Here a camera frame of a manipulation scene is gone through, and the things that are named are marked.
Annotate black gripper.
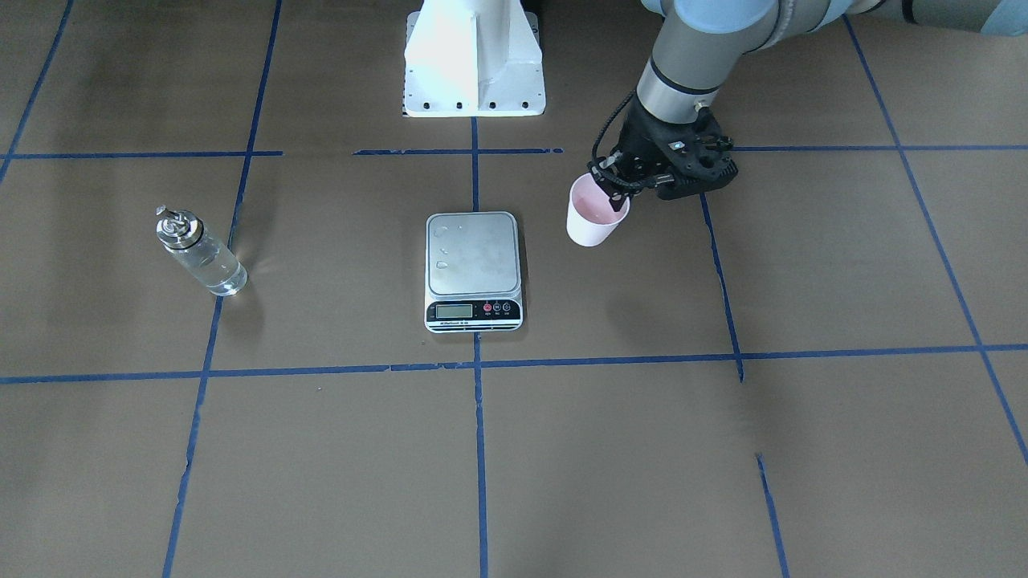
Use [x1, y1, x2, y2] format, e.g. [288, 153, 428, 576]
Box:
[609, 101, 706, 213]

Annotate pink paper cup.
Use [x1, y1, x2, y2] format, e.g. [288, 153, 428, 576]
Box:
[565, 174, 630, 246]

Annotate glass sauce bottle metal cap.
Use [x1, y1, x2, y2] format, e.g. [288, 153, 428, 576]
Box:
[155, 206, 247, 297]

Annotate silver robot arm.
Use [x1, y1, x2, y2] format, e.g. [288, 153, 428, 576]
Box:
[589, 1, 1027, 211]

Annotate silver digital kitchen scale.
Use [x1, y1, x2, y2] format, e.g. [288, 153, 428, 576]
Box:
[423, 211, 525, 334]

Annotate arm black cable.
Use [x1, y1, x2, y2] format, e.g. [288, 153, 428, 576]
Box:
[591, 92, 637, 173]

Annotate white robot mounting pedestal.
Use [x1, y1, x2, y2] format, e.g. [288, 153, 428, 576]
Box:
[402, 1, 547, 118]

